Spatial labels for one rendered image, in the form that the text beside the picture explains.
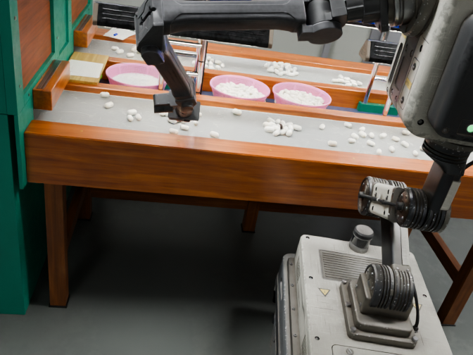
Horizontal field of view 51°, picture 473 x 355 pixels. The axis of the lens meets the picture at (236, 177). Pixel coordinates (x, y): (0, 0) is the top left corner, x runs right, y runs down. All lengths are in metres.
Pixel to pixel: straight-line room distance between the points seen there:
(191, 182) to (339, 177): 0.51
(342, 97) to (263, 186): 0.89
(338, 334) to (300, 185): 0.53
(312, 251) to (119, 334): 0.80
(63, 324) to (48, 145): 0.73
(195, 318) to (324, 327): 0.72
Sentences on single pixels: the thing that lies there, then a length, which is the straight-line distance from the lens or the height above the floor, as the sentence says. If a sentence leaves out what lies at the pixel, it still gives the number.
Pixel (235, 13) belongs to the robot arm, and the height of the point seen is 1.30.
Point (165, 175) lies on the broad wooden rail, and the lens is 1.67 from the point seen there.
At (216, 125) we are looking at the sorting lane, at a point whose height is 0.74.
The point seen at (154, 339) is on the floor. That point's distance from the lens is 2.01.
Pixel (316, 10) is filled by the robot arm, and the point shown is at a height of 1.32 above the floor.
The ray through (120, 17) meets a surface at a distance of 1.80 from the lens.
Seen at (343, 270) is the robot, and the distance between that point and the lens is 1.73.
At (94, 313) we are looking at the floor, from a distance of 2.09.
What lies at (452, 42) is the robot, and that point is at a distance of 1.09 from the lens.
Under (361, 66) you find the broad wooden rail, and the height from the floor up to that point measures 0.77.
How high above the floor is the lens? 1.53
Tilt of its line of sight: 31 degrees down
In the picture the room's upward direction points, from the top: 10 degrees clockwise
